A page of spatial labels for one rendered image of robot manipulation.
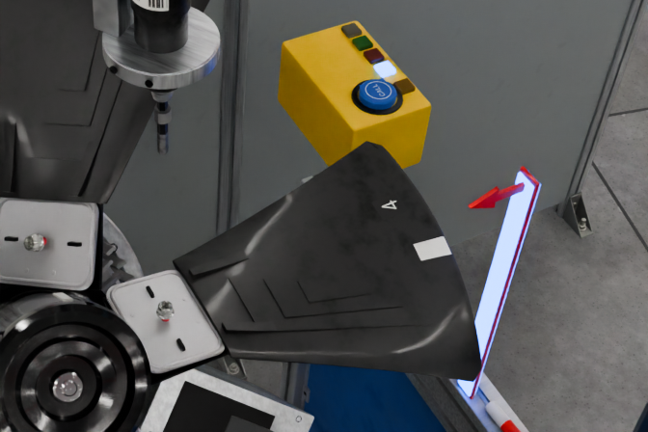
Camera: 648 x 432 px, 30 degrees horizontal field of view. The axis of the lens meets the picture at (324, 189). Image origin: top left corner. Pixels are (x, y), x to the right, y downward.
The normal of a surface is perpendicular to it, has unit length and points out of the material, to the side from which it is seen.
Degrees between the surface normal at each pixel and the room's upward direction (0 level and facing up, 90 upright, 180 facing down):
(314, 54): 0
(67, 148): 44
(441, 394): 90
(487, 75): 90
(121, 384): 50
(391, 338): 23
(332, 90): 0
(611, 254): 0
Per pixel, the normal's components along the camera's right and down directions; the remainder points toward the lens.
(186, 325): 0.18, -0.72
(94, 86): -0.22, -0.10
